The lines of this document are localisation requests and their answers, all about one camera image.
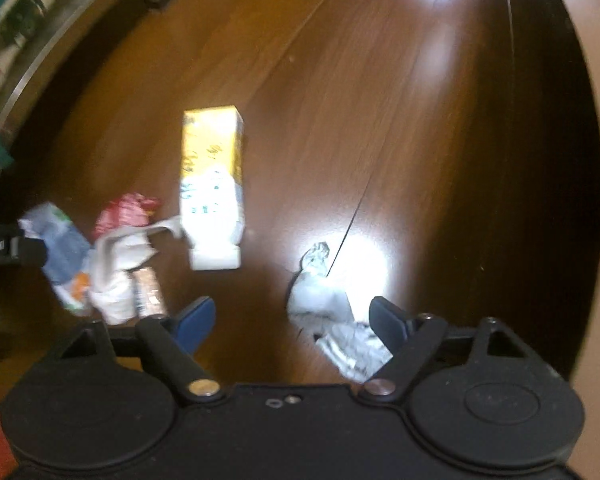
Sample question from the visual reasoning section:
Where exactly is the pink plastic bag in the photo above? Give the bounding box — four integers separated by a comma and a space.
87, 214, 186, 326

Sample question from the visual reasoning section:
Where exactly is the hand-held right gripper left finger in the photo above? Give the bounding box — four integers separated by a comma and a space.
55, 296, 226, 403

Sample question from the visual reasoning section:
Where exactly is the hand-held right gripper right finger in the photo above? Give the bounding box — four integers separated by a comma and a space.
360, 296, 538, 403

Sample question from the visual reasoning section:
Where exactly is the grey blue wrapper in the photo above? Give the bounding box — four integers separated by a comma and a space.
19, 201, 93, 317

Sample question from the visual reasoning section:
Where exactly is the grey paper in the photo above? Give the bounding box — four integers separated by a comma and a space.
286, 241, 396, 381

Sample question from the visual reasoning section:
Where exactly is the yellow white carton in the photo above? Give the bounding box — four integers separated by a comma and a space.
179, 105, 246, 271

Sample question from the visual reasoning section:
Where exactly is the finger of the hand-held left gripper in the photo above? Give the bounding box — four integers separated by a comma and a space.
17, 232, 49, 267

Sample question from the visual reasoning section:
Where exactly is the brown striped wrapper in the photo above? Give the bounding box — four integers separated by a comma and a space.
131, 266, 168, 320

